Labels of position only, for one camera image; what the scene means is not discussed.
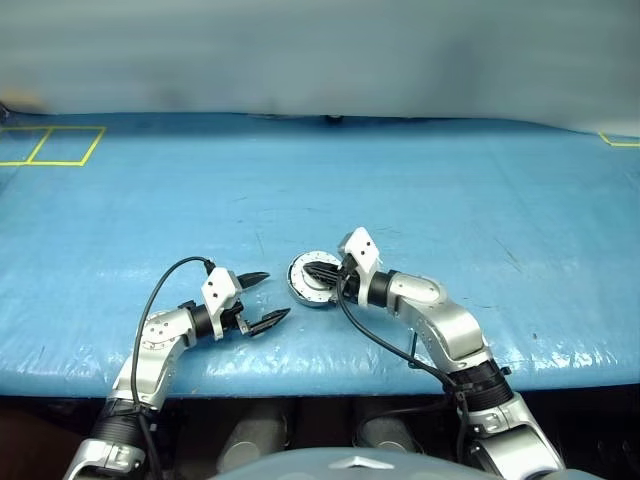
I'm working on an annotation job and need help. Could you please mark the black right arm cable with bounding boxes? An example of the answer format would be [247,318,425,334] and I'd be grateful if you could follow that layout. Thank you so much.
[335,269,471,461]

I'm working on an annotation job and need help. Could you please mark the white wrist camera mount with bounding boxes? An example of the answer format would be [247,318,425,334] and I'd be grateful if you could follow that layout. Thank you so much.
[335,227,384,306]
[201,267,245,341]

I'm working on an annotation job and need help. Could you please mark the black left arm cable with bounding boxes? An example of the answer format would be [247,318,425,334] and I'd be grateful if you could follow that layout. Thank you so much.
[132,256,216,480]

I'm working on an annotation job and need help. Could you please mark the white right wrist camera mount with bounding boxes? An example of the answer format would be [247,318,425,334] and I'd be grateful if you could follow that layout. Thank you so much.
[335,227,384,306]

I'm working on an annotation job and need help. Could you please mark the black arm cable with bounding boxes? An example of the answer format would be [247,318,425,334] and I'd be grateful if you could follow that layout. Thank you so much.
[335,269,471,461]
[132,256,216,480]

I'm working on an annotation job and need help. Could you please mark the round silver tape roll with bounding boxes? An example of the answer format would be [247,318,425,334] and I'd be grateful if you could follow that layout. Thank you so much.
[286,249,344,297]

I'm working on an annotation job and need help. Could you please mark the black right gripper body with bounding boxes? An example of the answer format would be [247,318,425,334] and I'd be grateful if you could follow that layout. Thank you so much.
[338,254,362,307]

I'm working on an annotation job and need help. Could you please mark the blue plastic table cover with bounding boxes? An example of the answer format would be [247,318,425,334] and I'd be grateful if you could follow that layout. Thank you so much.
[0,110,640,399]

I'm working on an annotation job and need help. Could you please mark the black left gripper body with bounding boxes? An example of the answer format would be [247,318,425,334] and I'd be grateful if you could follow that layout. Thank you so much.
[222,298,251,337]

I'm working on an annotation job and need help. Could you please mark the silver motor housing copper coils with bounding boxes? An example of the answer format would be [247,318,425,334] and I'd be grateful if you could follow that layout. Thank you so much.
[288,279,346,309]

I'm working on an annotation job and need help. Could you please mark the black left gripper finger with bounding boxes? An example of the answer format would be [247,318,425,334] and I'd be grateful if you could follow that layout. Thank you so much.
[238,271,272,291]
[247,307,292,337]

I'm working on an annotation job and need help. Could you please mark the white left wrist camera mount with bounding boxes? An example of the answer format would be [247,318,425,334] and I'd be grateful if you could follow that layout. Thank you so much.
[201,267,245,341]

